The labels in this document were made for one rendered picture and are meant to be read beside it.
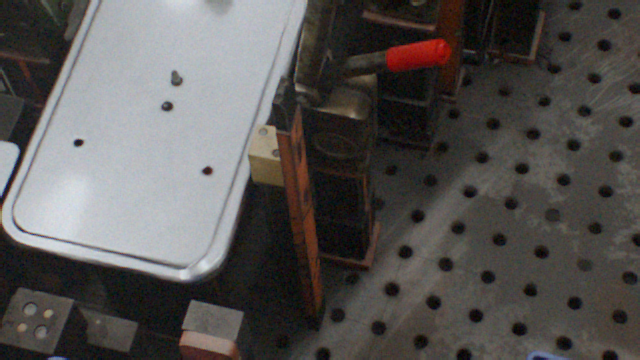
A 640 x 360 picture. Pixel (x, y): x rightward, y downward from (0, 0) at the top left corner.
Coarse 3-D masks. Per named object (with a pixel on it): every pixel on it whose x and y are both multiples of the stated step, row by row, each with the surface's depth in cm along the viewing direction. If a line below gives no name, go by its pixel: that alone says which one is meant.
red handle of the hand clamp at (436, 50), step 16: (400, 48) 105; (416, 48) 103; (432, 48) 102; (448, 48) 103; (336, 64) 109; (352, 64) 108; (368, 64) 107; (384, 64) 106; (400, 64) 104; (416, 64) 104; (432, 64) 103; (320, 80) 111; (336, 80) 110
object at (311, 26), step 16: (320, 0) 98; (336, 0) 99; (352, 0) 99; (304, 16) 100; (320, 16) 100; (304, 32) 103; (320, 32) 102; (304, 48) 105; (320, 48) 104; (304, 64) 107; (320, 64) 106; (304, 80) 109
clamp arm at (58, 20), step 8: (32, 0) 121; (40, 0) 121; (48, 0) 122; (56, 0) 123; (64, 0) 124; (32, 8) 123; (40, 8) 122; (48, 8) 122; (56, 8) 124; (64, 8) 124; (40, 16) 124; (48, 16) 123; (56, 16) 124; (64, 16) 125; (40, 24) 125; (48, 24) 125; (56, 24) 124; (64, 24) 125
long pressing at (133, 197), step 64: (128, 0) 125; (192, 0) 124; (256, 0) 124; (64, 64) 122; (128, 64) 121; (192, 64) 121; (256, 64) 120; (64, 128) 118; (128, 128) 117; (192, 128) 117; (64, 192) 115; (128, 192) 114; (192, 192) 114; (64, 256) 112; (128, 256) 111; (192, 256) 111
